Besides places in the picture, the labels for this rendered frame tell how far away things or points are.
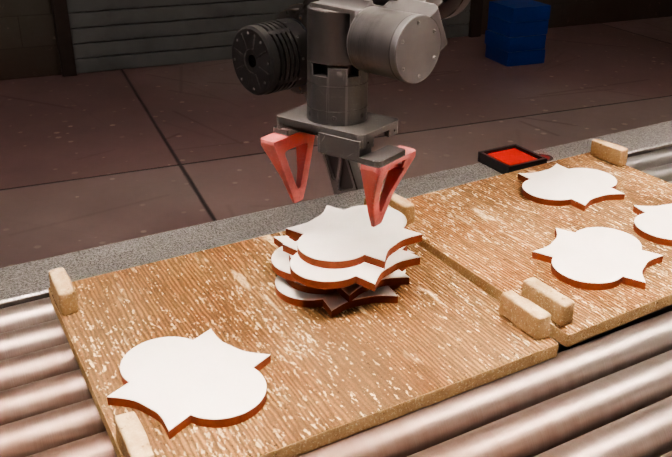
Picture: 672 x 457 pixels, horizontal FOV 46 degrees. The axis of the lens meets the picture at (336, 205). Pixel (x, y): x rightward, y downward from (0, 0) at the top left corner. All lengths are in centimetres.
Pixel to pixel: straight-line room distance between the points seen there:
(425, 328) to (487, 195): 35
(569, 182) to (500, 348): 42
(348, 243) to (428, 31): 26
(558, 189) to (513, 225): 12
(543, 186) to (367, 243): 37
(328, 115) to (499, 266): 30
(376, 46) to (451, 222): 40
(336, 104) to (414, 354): 24
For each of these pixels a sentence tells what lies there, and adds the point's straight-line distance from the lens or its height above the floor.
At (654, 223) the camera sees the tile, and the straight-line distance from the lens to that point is 105.
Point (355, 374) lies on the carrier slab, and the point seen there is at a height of 94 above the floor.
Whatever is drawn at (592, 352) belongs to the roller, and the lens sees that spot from 82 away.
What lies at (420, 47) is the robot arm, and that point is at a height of 122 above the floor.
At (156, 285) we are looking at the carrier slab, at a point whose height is 94.
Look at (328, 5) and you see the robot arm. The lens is 71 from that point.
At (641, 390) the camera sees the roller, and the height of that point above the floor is 91.
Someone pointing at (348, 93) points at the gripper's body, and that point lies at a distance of 72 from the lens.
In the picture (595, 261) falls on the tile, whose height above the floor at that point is 95.
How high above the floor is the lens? 137
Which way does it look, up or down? 25 degrees down
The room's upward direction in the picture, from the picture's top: straight up
